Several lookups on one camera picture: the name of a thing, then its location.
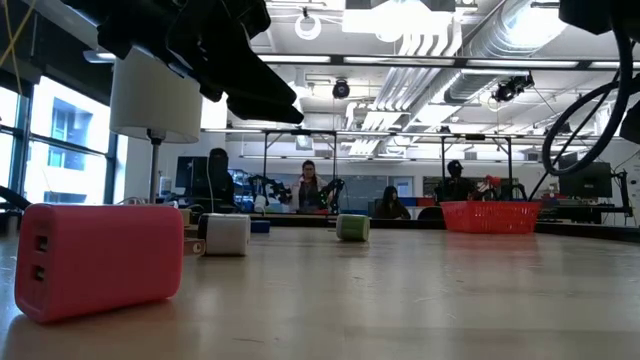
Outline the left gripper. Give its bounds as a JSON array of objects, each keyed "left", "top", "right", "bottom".
[{"left": 129, "top": 0, "right": 305, "bottom": 125}]

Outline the small white metal object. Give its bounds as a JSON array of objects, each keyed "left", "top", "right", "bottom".
[{"left": 197, "top": 212, "right": 252, "bottom": 258}]

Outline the green white charger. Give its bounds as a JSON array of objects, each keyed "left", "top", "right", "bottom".
[{"left": 335, "top": 213, "right": 372, "bottom": 243}]

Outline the black overhead light bar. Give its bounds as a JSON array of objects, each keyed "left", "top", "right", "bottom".
[{"left": 254, "top": 52, "right": 640, "bottom": 71}]

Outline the person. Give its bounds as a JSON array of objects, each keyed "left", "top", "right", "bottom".
[
  {"left": 206, "top": 147, "right": 235, "bottom": 206},
  {"left": 373, "top": 185, "right": 412, "bottom": 220},
  {"left": 289, "top": 159, "right": 331, "bottom": 214},
  {"left": 433, "top": 159, "right": 476, "bottom": 203}
]

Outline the black computer monitor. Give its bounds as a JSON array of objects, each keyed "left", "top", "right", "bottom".
[
  {"left": 174, "top": 155, "right": 209, "bottom": 197},
  {"left": 558, "top": 160, "right": 614, "bottom": 200}
]

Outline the white table lamp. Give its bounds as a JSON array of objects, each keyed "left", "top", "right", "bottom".
[{"left": 109, "top": 47, "right": 206, "bottom": 257}]

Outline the white ceiling light panel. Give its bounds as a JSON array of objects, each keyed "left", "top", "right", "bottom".
[{"left": 341, "top": 0, "right": 464, "bottom": 57}]

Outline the large window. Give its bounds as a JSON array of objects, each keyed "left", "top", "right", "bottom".
[{"left": 0, "top": 74, "right": 121, "bottom": 207}]

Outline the pink two-port charger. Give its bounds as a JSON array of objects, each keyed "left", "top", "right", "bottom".
[{"left": 13, "top": 203, "right": 185, "bottom": 325}]

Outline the red plastic basket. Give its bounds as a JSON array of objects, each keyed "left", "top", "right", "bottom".
[{"left": 439, "top": 200, "right": 543, "bottom": 235}]

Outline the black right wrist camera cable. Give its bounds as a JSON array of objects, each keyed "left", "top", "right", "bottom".
[{"left": 542, "top": 27, "right": 640, "bottom": 177}]

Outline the black background rig frame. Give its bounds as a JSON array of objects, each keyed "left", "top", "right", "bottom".
[
  {"left": 261, "top": 128, "right": 340, "bottom": 217},
  {"left": 439, "top": 132, "right": 515, "bottom": 202}
]

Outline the white ring light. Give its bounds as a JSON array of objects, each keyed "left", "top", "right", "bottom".
[{"left": 293, "top": 13, "right": 323, "bottom": 42}]

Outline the black dome camera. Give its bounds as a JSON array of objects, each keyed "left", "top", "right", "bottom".
[{"left": 331, "top": 78, "right": 352, "bottom": 101}]

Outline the silver ventilation duct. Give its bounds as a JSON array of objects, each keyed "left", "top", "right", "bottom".
[{"left": 442, "top": 0, "right": 569, "bottom": 104}]

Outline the black ceiling camera rig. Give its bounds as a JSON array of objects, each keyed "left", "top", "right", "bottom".
[{"left": 491, "top": 72, "right": 536, "bottom": 104}]

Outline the white lamp cable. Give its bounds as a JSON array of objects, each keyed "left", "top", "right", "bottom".
[{"left": 115, "top": 195, "right": 191, "bottom": 210}]

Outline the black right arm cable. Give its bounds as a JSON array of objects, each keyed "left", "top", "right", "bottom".
[{"left": 527, "top": 94, "right": 609, "bottom": 201}]

